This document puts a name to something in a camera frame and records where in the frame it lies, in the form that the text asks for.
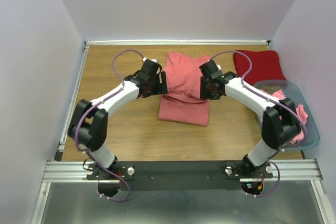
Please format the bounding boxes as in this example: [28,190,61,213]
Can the salmon pink t-shirt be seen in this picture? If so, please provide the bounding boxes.
[158,52,209,126]

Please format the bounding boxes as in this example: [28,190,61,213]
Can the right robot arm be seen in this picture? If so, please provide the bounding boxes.
[199,60,302,178]

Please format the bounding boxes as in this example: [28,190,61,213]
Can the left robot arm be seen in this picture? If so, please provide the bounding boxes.
[68,59,167,179]

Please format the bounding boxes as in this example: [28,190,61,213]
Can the folded red t-shirt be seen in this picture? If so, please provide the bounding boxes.
[233,50,286,85]

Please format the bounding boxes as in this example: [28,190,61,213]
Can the light pink t-shirt in basket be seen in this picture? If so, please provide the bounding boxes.
[261,96,305,146]

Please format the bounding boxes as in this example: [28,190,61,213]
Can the blue plastic basket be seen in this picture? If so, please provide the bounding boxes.
[254,80,320,151]

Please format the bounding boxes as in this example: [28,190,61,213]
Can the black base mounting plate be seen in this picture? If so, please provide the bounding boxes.
[86,160,274,192]

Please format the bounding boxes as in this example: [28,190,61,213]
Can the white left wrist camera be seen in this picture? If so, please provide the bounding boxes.
[142,57,158,65]

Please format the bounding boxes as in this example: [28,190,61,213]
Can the aluminium back rail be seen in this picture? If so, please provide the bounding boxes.
[85,39,269,46]

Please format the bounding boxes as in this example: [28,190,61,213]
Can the aluminium rail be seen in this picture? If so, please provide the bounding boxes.
[42,159,323,183]
[85,39,269,46]

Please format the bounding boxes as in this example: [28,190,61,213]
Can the aluminium front rail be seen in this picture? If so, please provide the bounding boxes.
[42,159,323,183]

